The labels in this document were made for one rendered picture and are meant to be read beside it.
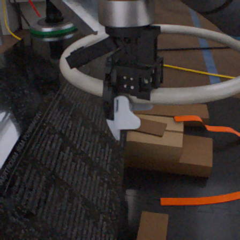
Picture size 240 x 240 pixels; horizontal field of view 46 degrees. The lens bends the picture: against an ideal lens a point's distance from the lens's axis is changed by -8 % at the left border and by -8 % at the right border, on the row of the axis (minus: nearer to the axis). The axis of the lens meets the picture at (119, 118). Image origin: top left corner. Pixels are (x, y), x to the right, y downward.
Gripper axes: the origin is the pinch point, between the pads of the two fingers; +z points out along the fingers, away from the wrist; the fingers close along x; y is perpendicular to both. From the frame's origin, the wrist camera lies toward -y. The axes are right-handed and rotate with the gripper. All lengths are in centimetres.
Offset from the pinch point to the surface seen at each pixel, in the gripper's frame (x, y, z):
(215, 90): 5.0, 16.5, -8.4
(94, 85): -0.6, -4.6, -7.8
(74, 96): 18.3, -22.9, 7.3
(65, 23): 53, -48, -4
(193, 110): 127, -8, 70
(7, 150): -12.2, -19.9, 3.5
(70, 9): 35, -33, -14
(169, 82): 172, -39, 76
